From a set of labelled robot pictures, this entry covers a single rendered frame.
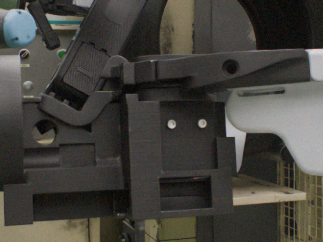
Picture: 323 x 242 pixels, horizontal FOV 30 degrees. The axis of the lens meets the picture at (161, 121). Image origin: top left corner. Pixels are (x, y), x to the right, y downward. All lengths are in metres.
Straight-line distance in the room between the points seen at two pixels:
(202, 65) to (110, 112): 0.06
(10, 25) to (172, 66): 0.93
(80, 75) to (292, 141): 0.11
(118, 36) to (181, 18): 1.45
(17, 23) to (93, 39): 0.91
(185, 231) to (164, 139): 1.51
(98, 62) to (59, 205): 0.08
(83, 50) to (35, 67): 1.65
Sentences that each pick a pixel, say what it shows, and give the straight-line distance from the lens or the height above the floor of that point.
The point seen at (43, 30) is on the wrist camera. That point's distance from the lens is 1.38.
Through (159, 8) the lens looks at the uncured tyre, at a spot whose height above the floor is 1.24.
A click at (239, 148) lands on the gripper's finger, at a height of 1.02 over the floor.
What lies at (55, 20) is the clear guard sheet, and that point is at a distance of 1.95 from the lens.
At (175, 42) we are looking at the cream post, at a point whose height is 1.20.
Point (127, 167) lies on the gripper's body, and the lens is 0.30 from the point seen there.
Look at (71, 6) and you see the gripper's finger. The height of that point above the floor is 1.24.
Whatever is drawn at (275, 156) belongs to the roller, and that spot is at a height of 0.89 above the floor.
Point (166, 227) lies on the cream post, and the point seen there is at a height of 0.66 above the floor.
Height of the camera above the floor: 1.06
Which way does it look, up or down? 3 degrees down
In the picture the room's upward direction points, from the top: 1 degrees counter-clockwise
